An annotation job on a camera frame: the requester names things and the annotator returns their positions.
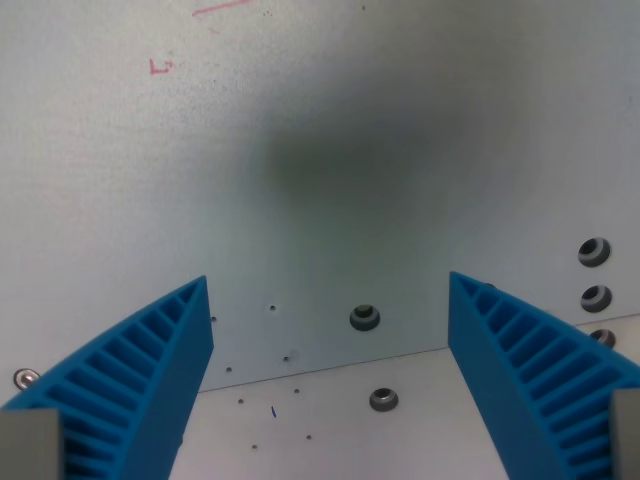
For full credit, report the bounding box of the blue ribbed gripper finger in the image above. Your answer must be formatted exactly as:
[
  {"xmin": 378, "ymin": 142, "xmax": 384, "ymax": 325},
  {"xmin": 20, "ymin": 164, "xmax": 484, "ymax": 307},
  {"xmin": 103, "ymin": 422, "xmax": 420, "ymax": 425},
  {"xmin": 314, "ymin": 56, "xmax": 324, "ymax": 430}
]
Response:
[
  {"xmin": 448, "ymin": 270, "xmax": 640, "ymax": 480},
  {"xmin": 0, "ymin": 274, "xmax": 215, "ymax": 480}
]

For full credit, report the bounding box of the silver screw head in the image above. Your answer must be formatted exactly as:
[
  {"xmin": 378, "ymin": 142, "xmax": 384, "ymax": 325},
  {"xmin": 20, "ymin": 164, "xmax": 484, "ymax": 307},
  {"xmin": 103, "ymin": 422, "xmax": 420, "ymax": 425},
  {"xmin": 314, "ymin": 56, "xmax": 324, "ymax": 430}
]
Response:
[{"xmin": 13, "ymin": 368, "xmax": 40, "ymax": 391}]

